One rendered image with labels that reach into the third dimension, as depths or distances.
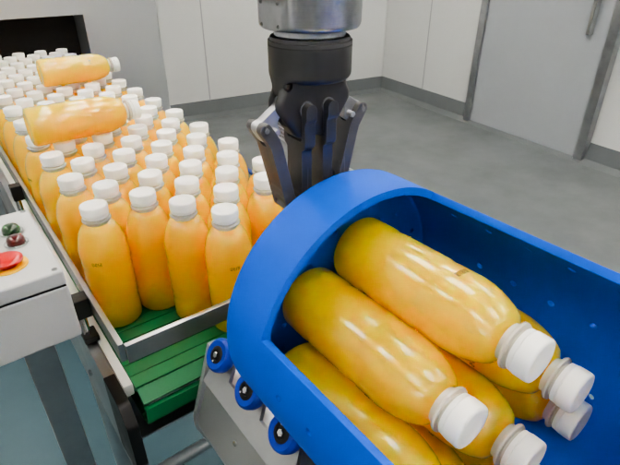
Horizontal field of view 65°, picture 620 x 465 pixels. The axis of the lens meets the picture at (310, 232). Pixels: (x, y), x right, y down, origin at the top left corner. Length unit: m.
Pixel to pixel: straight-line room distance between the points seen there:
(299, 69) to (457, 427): 0.31
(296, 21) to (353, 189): 0.15
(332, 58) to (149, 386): 0.51
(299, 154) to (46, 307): 0.36
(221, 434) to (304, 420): 0.31
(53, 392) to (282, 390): 0.49
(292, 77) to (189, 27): 4.48
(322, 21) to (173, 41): 4.47
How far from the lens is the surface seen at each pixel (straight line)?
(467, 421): 0.40
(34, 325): 0.67
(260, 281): 0.44
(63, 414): 0.88
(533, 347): 0.40
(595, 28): 4.25
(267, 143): 0.44
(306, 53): 0.43
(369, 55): 5.88
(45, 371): 0.82
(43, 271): 0.65
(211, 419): 0.73
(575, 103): 4.34
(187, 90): 4.98
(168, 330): 0.71
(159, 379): 0.75
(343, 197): 0.45
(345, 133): 0.50
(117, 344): 0.70
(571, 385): 0.47
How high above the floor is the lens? 1.43
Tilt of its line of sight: 30 degrees down
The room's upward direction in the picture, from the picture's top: straight up
